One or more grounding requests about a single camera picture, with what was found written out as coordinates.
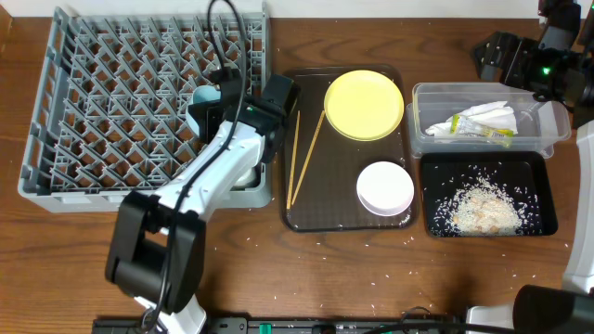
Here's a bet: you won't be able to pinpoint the wrapper and napkin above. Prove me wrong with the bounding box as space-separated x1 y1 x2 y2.
425 101 518 147

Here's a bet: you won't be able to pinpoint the light blue bowl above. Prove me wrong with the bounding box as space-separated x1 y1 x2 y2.
187 85 223 143

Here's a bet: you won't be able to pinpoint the white paper cup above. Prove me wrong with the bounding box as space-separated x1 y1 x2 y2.
232 167 260 191

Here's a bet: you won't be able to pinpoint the white pink bowl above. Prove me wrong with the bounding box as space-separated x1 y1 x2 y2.
355 161 415 217

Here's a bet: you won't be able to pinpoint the rice and food scraps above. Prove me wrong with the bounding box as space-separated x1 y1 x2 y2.
427 176 541 237

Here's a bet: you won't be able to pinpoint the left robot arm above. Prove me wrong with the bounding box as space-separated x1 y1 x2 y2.
105 70 301 333

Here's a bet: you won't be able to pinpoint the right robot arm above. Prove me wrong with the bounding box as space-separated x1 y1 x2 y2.
471 0 593 333

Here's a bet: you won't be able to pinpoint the black waste tray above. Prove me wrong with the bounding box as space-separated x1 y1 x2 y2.
420 151 559 237

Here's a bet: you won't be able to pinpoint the grey dishwasher rack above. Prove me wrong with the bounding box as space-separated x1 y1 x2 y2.
18 7 271 212

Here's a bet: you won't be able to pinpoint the left wooden chopstick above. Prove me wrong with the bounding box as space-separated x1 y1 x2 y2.
286 110 301 211

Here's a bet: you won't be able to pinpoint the wooden chopstick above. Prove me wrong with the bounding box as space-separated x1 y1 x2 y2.
291 110 326 206
286 110 301 211

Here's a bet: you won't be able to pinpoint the right wooden chopstick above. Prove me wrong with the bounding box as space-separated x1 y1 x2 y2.
291 110 326 206

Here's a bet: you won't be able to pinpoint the dark brown serving tray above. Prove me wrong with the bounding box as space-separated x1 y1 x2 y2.
277 64 420 233

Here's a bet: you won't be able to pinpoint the clear plastic bin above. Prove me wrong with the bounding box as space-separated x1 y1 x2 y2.
406 83 571 158

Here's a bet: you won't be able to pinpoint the yellow plate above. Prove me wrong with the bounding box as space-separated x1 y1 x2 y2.
324 70 405 141

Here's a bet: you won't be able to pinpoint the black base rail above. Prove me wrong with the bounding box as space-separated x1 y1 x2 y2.
91 315 558 334

